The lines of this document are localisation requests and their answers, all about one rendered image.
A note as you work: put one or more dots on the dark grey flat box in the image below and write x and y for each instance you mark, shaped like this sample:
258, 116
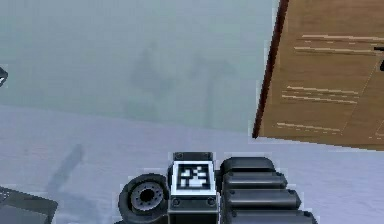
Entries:
23, 208

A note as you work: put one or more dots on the small black wall object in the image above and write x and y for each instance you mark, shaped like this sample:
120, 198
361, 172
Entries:
2, 76

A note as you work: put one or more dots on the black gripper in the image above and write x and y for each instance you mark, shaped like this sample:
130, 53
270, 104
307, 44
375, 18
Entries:
145, 196

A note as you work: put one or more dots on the brown wooden room door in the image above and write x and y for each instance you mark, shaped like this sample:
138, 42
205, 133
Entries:
326, 83

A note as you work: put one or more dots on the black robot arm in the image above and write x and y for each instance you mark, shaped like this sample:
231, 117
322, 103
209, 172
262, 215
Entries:
246, 196

